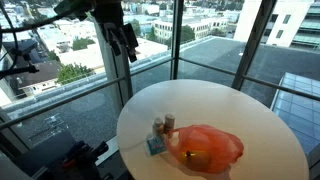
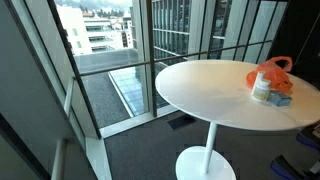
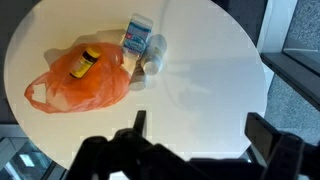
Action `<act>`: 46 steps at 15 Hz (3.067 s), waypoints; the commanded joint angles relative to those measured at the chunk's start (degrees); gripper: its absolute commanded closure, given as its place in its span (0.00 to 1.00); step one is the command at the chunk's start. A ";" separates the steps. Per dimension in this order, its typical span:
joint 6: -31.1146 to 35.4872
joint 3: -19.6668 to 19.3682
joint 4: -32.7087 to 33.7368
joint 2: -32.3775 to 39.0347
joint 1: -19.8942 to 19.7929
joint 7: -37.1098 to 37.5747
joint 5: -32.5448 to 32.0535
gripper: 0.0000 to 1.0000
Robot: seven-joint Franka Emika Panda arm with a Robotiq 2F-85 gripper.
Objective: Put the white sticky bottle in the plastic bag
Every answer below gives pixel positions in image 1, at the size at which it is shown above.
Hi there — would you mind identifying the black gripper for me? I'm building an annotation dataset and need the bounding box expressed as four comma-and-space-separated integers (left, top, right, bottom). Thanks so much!
91, 0, 140, 64

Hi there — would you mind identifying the short white-capped bottle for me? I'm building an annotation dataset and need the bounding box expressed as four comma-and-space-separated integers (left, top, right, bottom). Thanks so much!
152, 117, 165, 137

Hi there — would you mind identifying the yellow item inside bag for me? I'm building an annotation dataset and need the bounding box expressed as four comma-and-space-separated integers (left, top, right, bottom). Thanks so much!
179, 149, 210, 172

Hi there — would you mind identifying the dark window mullion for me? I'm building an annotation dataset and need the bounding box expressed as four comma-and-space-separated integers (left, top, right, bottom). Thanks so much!
169, 0, 185, 80
231, 0, 278, 91

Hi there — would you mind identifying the dark window handrail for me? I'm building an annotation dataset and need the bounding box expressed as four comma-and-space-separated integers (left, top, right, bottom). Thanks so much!
0, 56, 320, 132

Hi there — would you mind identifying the blue and white box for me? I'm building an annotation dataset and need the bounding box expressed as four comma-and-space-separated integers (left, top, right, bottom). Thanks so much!
145, 133, 168, 157

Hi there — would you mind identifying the black clamp with red parts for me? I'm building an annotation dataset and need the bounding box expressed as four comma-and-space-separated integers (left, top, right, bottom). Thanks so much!
46, 139, 110, 180

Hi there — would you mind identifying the black cable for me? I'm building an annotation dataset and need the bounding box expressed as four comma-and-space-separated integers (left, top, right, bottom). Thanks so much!
0, 6, 68, 51

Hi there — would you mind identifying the black camera on stand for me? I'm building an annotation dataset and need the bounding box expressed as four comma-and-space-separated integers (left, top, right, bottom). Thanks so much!
0, 38, 40, 80

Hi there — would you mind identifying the white round pedestal table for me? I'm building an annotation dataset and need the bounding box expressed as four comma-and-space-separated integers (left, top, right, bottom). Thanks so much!
116, 79, 310, 180

